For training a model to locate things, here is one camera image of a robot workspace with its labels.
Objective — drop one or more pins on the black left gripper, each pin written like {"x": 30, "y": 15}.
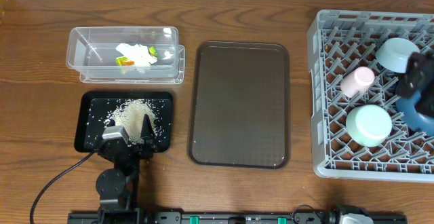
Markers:
{"x": 148, "y": 146}

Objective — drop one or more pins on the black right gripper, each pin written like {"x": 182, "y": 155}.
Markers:
{"x": 416, "y": 64}

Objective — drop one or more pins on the white rice pile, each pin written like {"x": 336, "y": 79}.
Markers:
{"x": 129, "y": 113}

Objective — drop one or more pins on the light blue bowl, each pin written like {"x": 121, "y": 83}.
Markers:
{"x": 393, "y": 54}

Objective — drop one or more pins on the dark blue plate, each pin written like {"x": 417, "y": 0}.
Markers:
{"x": 415, "y": 121}

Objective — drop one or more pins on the pink cup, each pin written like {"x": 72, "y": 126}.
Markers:
{"x": 358, "y": 81}

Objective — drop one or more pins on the mint green bowl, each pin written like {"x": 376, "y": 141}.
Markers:
{"x": 368, "y": 125}

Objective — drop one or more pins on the yellow snack wrapper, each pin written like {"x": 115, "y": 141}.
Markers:
{"x": 123, "y": 61}

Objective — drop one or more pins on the white tissue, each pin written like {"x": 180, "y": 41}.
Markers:
{"x": 137, "y": 54}

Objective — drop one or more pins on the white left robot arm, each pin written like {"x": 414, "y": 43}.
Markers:
{"x": 117, "y": 186}

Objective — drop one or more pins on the grey dishwasher rack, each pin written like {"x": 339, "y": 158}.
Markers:
{"x": 340, "y": 41}

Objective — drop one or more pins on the black plastic tray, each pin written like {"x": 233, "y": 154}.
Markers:
{"x": 89, "y": 96}

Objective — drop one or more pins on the clear plastic bin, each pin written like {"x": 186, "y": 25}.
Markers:
{"x": 123, "y": 34}

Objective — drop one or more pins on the brown serving tray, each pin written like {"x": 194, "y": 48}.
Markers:
{"x": 240, "y": 112}

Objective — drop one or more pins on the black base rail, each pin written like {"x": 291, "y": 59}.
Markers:
{"x": 178, "y": 218}

